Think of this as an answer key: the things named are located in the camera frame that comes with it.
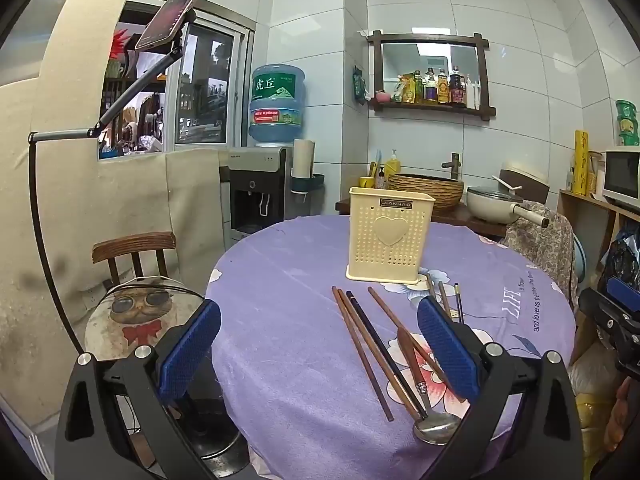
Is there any bronze faucet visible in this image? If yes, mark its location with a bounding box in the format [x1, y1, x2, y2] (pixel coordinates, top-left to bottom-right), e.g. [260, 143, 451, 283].
[441, 152, 465, 181]

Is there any smartphone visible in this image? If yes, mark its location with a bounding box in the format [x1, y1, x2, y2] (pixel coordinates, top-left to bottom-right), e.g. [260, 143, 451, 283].
[134, 0, 199, 52]

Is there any wooden handled metal spoon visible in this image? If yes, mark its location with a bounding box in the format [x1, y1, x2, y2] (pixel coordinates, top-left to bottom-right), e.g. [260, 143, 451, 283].
[397, 327, 462, 445]

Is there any black plastic bag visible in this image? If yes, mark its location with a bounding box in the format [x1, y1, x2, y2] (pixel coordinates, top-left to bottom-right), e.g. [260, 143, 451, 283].
[597, 230, 640, 292]

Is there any wooden shelf unit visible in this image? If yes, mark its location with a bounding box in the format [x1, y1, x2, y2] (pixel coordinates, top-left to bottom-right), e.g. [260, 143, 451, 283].
[556, 189, 640, 363]

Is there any person's right hand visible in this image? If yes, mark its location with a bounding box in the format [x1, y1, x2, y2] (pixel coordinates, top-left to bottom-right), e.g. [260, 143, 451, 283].
[616, 377, 640, 418]

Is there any cat print cushion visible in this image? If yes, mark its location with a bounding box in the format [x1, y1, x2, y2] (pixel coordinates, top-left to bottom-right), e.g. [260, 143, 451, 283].
[84, 276, 207, 362]

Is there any purple floral tablecloth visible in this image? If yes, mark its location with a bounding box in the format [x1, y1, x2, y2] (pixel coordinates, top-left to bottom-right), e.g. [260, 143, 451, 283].
[205, 214, 578, 480]

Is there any yellow box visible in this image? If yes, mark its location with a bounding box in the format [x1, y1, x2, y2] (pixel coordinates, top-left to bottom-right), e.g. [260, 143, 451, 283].
[573, 130, 591, 197]

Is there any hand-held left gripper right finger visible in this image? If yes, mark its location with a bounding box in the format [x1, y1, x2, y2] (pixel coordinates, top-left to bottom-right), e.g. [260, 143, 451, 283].
[416, 295, 584, 480]

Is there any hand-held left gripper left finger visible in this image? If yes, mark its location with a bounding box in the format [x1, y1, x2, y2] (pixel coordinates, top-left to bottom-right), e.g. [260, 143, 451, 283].
[55, 299, 223, 480]

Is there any sliding window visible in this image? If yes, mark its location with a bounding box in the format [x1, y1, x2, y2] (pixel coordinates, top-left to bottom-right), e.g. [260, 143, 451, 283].
[97, 0, 257, 161]

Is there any floral cloth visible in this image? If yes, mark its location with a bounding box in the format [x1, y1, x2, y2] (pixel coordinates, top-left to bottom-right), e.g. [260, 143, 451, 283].
[502, 201, 579, 307]

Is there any white pot with handle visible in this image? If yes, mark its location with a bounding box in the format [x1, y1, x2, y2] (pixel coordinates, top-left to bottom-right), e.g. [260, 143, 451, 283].
[466, 186, 550, 229]

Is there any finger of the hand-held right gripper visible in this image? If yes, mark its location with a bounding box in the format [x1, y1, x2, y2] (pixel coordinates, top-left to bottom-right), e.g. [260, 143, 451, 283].
[606, 276, 640, 311]
[578, 287, 640, 333]

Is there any green hanging packet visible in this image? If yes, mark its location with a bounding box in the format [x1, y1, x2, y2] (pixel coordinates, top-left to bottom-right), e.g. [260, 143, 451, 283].
[352, 66, 369, 106]

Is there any yellow plastic bag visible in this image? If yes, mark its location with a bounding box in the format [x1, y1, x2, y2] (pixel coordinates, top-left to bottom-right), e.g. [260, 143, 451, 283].
[575, 392, 614, 480]

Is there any beige cloth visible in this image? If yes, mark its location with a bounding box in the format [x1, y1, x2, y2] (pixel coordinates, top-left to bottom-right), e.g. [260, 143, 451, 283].
[0, 0, 232, 428]

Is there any white microwave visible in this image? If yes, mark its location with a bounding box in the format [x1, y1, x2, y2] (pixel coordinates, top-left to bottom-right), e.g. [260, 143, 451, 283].
[601, 146, 640, 209]

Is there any brown wooden chair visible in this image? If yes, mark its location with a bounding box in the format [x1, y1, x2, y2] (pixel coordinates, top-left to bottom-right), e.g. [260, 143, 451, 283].
[91, 231, 178, 288]

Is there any dark blue chopstick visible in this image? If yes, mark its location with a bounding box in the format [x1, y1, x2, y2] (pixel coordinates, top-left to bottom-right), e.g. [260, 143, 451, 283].
[346, 290, 430, 420]

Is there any wooden framed mirror shelf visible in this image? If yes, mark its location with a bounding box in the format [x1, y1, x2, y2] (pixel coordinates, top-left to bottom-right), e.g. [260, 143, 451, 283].
[366, 30, 497, 122]

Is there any blue water bottle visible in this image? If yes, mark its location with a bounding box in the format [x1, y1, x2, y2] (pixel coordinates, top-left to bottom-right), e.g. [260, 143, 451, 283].
[248, 64, 307, 148]

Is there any white plastic bag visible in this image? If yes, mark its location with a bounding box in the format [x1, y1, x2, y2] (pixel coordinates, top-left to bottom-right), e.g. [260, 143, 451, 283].
[570, 354, 626, 402]

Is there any woven basin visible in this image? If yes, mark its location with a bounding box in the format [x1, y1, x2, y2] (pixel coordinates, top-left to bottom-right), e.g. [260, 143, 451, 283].
[387, 172, 465, 212]

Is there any tall dark sauce bottle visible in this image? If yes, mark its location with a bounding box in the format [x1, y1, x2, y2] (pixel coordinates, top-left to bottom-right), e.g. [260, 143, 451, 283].
[449, 65, 467, 107]

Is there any cream and brown cooker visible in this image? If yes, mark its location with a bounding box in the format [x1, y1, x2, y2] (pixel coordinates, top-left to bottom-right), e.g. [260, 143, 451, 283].
[499, 162, 551, 204]

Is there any white paper cup dispenser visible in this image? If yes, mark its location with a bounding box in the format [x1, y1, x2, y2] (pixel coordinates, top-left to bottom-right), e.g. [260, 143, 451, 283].
[291, 139, 326, 196]

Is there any stack of green cups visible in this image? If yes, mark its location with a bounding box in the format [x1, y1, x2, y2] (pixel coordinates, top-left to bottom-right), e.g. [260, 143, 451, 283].
[615, 99, 640, 147]

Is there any grey water dispenser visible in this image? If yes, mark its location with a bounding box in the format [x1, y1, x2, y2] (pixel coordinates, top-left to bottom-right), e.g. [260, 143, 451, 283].
[228, 146, 294, 242]

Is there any yellow seasoning packet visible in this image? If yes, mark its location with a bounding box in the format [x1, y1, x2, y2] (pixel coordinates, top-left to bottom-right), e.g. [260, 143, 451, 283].
[397, 71, 425, 105]

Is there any cream perforated utensil holder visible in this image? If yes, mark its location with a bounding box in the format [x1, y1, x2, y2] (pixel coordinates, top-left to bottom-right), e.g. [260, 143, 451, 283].
[346, 186, 434, 282]

